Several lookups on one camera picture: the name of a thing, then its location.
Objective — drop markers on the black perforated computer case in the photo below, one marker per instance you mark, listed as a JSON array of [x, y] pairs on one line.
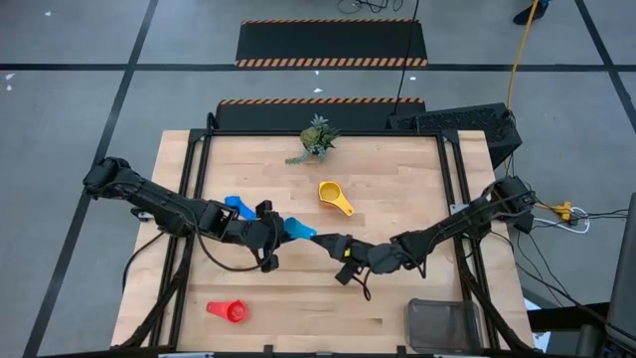
[[462, 122]]

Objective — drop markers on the black metal table frame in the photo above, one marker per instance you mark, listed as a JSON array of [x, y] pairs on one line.
[[248, 132]]

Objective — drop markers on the person's shoe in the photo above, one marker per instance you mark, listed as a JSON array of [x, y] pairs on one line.
[[524, 17]]

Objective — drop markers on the yellow measuring cup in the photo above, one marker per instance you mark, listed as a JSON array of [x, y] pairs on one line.
[[330, 191]]

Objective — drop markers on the potted succulent plant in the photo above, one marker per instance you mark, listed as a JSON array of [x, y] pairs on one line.
[[315, 139]]

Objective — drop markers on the yellow power plug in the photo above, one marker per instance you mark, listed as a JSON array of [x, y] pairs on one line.
[[563, 210]]

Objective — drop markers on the small blue measuring cup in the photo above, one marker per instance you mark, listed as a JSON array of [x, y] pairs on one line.
[[241, 206]]

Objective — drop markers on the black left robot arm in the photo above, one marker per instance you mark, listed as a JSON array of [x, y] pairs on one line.
[[164, 204]]

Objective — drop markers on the teal measuring cup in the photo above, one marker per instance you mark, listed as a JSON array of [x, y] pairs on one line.
[[300, 229]]

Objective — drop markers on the red measuring cup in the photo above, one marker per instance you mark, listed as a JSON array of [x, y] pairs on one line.
[[233, 311]]

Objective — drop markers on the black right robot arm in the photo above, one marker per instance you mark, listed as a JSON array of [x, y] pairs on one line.
[[457, 224]]

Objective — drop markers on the black ramp two hazard stripes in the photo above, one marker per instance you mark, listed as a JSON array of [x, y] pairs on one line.
[[330, 42]]

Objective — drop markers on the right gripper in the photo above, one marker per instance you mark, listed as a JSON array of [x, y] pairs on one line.
[[382, 258]]

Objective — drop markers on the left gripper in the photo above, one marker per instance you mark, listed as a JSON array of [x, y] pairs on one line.
[[258, 233]]

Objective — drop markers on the black floor stand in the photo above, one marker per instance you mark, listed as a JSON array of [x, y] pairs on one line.
[[561, 318]]

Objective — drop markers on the grey panel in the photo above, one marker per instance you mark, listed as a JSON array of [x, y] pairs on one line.
[[626, 278]]

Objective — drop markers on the grey transparent basket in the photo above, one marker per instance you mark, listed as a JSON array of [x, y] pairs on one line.
[[442, 325]]

